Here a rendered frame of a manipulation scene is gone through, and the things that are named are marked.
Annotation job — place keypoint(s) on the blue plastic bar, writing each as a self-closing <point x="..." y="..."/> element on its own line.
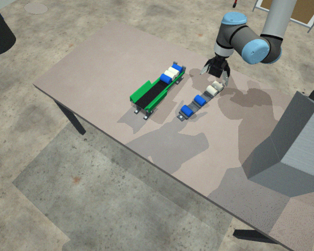
<point x="199" y="100"/>
<point x="186" y="110"/>
<point x="165" y="78"/>
<point x="178" y="68"/>

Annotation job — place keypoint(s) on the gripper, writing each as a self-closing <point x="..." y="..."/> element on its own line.
<point x="217" y="66"/>

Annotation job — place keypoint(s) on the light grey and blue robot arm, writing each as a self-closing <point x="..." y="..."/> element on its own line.
<point x="234" y="34"/>

